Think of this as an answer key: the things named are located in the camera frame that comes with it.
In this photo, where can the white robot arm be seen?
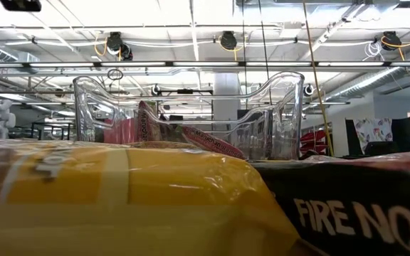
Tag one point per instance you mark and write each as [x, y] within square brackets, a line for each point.
[0, 121]

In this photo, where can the clear plastic bin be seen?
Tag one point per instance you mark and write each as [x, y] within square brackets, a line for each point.
[80, 113]
[255, 131]

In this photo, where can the white building pillar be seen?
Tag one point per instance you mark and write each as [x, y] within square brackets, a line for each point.
[226, 96]

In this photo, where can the red storage rack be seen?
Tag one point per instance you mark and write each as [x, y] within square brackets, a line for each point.
[313, 140]

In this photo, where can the floral patterned cloth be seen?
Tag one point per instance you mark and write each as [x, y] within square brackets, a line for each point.
[372, 129]

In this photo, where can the black office chair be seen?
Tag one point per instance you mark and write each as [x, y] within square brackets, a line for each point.
[381, 148]

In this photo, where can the long ceiling light rail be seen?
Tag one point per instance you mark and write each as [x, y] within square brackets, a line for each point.
[205, 64]

